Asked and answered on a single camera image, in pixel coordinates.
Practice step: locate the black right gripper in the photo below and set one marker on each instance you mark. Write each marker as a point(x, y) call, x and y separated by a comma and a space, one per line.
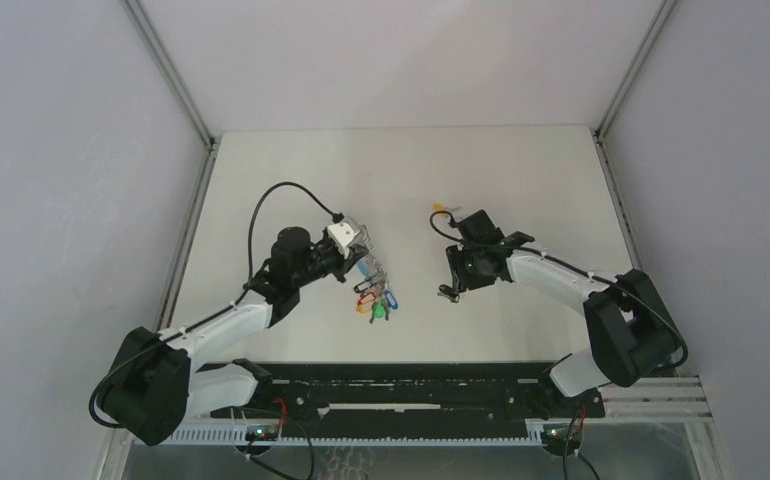
point(456, 254)

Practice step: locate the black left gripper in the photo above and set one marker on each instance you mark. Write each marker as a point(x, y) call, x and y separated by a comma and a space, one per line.
point(344, 265)

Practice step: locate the black tagged key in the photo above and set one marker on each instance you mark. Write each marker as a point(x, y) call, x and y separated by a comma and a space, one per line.
point(364, 286)
point(451, 293)

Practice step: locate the red tagged key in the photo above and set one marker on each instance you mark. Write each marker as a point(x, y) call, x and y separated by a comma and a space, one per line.
point(367, 299)

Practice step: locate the yellow tagged key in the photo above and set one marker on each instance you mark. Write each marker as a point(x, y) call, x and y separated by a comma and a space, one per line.
point(439, 206)
point(366, 308)

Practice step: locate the blue tagged key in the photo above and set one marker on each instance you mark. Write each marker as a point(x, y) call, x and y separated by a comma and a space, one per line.
point(391, 301)

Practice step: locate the green tagged key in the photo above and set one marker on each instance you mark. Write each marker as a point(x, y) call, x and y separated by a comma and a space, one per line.
point(381, 311)

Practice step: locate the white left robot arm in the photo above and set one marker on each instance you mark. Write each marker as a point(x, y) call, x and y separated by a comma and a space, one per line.
point(159, 379)

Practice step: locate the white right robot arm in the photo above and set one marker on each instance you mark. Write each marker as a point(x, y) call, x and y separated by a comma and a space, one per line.
point(631, 333)

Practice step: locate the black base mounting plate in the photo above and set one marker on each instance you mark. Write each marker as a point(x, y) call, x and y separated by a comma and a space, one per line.
point(356, 421)

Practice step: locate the right green led board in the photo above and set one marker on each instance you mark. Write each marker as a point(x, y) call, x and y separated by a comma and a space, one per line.
point(560, 434)

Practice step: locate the green led board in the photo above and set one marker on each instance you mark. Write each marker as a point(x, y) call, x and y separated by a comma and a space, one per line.
point(560, 434)
point(261, 434)

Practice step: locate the left green led board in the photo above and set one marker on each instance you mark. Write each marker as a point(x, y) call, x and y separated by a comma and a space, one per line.
point(261, 434)

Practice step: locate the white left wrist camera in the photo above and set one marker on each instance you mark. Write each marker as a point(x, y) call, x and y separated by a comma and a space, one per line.
point(344, 234)

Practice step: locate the right aluminium table rail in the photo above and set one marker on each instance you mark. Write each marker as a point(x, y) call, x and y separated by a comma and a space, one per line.
point(622, 214)

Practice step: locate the aluminium table rail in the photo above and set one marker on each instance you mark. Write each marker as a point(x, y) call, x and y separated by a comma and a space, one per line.
point(622, 214)
point(185, 241)

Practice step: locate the left aluminium table rail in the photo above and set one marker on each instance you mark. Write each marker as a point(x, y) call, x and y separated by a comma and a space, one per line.
point(185, 241)

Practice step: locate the white comb cable duct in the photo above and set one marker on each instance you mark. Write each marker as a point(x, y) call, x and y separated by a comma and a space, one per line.
point(228, 435)

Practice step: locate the left aluminium frame post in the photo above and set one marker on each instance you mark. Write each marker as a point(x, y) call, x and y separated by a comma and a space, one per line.
point(155, 47)

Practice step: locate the aluminium frame post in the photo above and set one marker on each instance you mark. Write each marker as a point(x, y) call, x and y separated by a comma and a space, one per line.
point(155, 47)
point(636, 66)

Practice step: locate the right aluminium frame post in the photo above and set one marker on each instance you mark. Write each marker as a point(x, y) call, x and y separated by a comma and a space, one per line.
point(636, 66)

